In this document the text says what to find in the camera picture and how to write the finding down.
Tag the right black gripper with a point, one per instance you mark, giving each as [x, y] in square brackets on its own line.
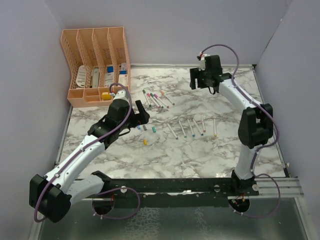
[195, 73]

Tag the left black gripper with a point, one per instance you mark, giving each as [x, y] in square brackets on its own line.
[141, 118]

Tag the grey cap marker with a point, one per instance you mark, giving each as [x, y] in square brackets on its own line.
[172, 131]

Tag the peach cap marker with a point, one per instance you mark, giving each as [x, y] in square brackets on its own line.
[163, 94]

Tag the teal cap marker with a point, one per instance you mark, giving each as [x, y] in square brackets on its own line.
[182, 129]

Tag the yellow cap marker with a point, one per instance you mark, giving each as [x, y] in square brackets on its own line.
[214, 128]

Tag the brown cap marker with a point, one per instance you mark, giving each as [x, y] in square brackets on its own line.
[203, 123]

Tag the light blue marker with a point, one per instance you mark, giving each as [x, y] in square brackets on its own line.
[191, 128]

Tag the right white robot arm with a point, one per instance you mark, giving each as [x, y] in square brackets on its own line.
[255, 127]

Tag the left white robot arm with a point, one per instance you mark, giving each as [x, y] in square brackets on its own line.
[53, 195]

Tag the pink cap marker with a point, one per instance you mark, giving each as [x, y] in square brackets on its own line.
[153, 101]

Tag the yellow tape measure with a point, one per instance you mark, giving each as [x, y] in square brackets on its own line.
[105, 96]

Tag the white red box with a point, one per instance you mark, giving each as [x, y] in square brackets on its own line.
[123, 74]

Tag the blue white box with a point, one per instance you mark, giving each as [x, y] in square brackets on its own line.
[108, 78]

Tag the white stapler package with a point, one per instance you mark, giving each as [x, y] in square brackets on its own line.
[95, 76]

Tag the peach plastic file organizer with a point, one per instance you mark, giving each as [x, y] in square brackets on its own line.
[94, 47]

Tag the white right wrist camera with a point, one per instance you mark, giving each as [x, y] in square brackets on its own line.
[202, 64]

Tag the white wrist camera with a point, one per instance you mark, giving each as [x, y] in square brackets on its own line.
[122, 95]
[202, 64]

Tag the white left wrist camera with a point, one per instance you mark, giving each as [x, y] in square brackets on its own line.
[122, 95]

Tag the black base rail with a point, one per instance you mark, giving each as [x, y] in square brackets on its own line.
[174, 192]

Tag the aluminium frame rail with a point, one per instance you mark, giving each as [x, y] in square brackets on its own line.
[288, 187]

